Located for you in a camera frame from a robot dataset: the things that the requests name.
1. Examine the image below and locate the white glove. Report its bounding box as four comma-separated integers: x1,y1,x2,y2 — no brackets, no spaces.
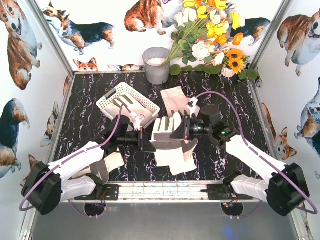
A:
160,86,191,117
104,152,125,173

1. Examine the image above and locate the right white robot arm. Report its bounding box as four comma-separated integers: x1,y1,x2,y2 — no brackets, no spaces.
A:
170,105,310,217

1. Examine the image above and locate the sunflower pot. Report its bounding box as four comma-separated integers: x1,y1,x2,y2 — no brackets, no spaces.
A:
220,48,251,78

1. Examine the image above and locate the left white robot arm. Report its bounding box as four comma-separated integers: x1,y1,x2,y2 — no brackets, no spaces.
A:
19,115,156,215

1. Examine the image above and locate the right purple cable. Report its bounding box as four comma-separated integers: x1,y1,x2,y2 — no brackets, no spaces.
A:
192,91,316,215

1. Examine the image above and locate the aluminium front rail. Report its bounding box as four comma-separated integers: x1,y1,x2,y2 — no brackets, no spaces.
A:
27,181,301,203

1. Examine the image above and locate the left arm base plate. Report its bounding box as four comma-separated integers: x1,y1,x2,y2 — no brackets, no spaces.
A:
74,184,120,201

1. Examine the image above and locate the artificial flower bouquet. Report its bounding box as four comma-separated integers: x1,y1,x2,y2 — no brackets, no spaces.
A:
162,0,246,66

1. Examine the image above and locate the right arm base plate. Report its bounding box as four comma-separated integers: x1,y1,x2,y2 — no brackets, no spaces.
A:
201,184,252,200

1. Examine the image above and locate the grey-palm glove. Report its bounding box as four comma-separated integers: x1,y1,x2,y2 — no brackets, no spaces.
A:
151,111,198,176
71,159,110,184
104,95,152,123

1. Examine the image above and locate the white perforated storage basket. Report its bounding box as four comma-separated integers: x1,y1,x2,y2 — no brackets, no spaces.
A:
96,82,160,131

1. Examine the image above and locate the grey metal bucket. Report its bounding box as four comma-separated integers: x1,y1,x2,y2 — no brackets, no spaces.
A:
142,47,170,85

